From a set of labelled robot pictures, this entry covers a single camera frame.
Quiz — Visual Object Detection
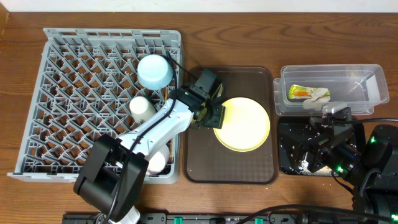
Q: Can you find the yellow plate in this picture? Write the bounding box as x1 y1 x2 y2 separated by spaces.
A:
214 97 271 152

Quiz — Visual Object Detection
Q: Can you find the white tissue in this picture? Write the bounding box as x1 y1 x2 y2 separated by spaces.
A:
303 88 331 110

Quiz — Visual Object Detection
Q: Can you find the yellow green snack wrapper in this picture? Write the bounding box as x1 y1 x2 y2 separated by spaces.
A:
288 85 317 100

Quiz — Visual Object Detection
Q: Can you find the light blue bowl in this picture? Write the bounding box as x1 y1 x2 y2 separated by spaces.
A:
137 55 173 90

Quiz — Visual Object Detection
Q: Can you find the white cup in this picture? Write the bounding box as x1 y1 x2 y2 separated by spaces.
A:
129 96 156 123

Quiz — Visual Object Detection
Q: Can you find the white rice bowl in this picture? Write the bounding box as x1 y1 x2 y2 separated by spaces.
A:
146 144 170 175

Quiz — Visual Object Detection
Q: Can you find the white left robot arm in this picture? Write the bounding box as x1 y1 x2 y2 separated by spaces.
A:
73 85 224 223

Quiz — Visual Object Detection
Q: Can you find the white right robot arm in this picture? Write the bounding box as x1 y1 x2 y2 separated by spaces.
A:
277 118 397 222

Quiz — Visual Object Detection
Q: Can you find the black tray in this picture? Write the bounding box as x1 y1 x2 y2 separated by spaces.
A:
277 117 366 177

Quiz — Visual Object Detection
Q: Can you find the left wooden chopstick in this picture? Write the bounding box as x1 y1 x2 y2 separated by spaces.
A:
165 86 169 101

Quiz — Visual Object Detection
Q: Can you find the brown serving tray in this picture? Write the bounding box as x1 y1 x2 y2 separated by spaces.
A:
183 67 279 185

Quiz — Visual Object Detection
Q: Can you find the clear plastic bin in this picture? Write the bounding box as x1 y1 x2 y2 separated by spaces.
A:
274 64 389 116

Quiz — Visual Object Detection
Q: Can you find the grey plastic dish rack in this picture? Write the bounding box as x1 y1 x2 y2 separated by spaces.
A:
9 28 183 183

